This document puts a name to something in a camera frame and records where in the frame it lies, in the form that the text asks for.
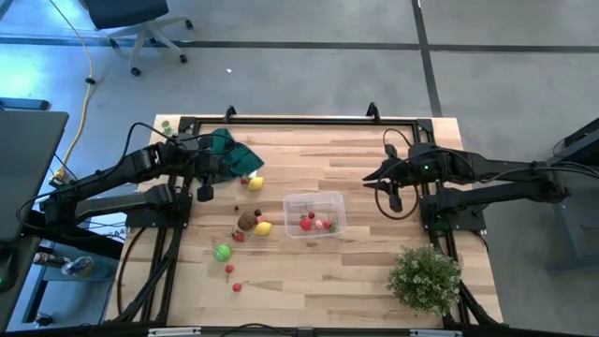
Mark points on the pink plastic raspberry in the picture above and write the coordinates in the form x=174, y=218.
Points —
x=261, y=219
x=319, y=224

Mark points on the yellow plastic lemon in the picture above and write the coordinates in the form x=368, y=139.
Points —
x=256, y=184
x=263, y=229

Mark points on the clear plastic tupperware container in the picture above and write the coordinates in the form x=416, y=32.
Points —
x=292, y=201

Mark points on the white printed sheet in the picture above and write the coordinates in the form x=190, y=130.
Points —
x=105, y=227

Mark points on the red plastic strawberry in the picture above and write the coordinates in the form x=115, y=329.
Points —
x=239, y=237
x=244, y=180
x=328, y=225
x=306, y=224

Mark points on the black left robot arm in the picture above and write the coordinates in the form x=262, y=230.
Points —
x=107, y=174

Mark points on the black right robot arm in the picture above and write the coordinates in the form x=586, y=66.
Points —
x=496, y=167

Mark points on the small green leaf sprig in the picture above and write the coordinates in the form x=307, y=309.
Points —
x=166, y=126

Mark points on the black office chair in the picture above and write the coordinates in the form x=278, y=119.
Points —
x=126, y=11

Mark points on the dark grey desk top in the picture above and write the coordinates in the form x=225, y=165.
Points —
x=28, y=164

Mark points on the clear plastic water bottle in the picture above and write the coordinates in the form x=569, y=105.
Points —
x=77, y=266

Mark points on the green plastic lime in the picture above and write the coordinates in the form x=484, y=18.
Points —
x=223, y=253

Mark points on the dark metal side table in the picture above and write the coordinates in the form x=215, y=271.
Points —
x=561, y=234

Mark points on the black aluminium table frame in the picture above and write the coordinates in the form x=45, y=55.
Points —
x=304, y=121

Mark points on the dark green cloth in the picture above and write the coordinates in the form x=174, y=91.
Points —
x=243, y=159

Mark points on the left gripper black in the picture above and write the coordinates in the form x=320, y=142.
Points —
x=206, y=166

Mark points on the dark flat bar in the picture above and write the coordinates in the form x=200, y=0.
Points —
x=23, y=103

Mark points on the silver metal bracket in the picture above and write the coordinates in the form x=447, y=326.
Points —
x=435, y=332
x=174, y=332

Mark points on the brown plastic kiwi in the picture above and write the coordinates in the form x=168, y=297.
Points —
x=246, y=221

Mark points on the potted green plant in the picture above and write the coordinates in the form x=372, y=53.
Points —
x=423, y=281

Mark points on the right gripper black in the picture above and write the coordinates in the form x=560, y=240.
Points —
x=407, y=171

